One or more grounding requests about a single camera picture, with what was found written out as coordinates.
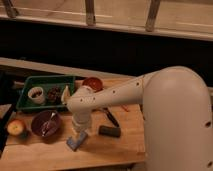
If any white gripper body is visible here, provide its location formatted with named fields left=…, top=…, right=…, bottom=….
left=72, top=117, right=90, bottom=133

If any blue sponge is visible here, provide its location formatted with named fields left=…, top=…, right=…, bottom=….
left=66, top=131, right=88, bottom=151

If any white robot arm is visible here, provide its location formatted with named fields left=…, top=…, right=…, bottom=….
left=67, top=66, right=213, bottom=171

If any dark purple bowl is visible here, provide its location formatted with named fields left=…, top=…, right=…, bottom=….
left=31, top=110, right=62, bottom=138

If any red bowl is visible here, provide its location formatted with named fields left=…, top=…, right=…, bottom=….
left=83, top=77, right=103, bottom=92

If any black rectangular block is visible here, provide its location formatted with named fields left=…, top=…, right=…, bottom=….
left=98, top=125, right=121, bottom=137

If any yellow banana piece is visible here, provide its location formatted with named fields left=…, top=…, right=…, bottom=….
left=61, top=85, right=71, bottom=104

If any metal spoon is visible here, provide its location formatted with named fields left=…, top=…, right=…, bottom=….
left=42, top=112, right=56, bottom=137

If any dark grape bunch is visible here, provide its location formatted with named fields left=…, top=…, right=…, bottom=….
left=47, top=87, right=61, bottom=104

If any orange carrot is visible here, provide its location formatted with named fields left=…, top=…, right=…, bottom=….
left=121, top=105, right=129, bottom=112

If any wooden cutting board table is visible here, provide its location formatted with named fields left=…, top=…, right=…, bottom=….
left=0, top=105, right=145, bottom=171

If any white cup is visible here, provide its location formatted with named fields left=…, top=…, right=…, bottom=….
left=28, top=87, right=45, bottom=104

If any green plastic tray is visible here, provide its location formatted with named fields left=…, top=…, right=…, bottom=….
left=16, top=75, right=75, bottom=113

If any red yellow apple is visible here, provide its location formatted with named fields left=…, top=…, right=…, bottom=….
left=7, top=119, right=26, bottom=136

